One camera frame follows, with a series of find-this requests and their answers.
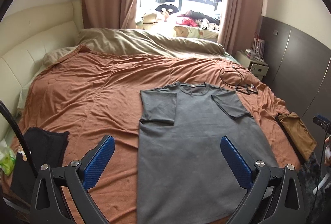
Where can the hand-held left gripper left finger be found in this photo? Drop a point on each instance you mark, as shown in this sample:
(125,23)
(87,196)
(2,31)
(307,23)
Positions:
(99,162)

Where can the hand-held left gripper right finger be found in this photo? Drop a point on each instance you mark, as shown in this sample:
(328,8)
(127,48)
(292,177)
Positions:
(236,162)

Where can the grey t-shirt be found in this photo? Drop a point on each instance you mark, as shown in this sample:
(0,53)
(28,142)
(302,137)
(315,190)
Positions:
(194,149)

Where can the pile of clothes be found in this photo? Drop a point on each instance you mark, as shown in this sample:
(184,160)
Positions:
(196,19)

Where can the person's right hand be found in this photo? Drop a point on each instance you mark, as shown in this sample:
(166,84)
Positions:
(328,140)

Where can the tan folded shirt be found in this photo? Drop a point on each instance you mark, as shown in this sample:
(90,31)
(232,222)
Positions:
(297,133)

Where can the black folded t-shirt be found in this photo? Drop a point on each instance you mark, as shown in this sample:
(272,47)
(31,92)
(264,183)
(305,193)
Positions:
(38,151)

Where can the bed with orange cover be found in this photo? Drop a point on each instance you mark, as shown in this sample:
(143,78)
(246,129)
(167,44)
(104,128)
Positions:
(90,99)

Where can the green tissue pack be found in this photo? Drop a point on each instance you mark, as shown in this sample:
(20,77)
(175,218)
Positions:
(7,162)

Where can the white nightstand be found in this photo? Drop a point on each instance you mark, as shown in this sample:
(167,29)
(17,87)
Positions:
(248,63)

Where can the white rack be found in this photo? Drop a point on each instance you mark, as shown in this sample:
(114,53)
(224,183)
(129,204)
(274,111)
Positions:
(258,45)

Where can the beige duvet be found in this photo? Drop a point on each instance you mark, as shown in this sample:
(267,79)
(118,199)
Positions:
(144,42)

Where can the bear printed bedding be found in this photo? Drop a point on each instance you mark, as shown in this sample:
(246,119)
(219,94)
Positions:
(191,32)

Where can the cream padded headboard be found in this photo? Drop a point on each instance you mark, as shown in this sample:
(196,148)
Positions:
(31,40)

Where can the cream plush toy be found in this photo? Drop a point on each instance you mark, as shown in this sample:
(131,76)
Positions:
(152,19)

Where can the black and yellow plush toy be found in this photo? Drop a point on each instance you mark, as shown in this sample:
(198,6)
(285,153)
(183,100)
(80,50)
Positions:
(166,8)

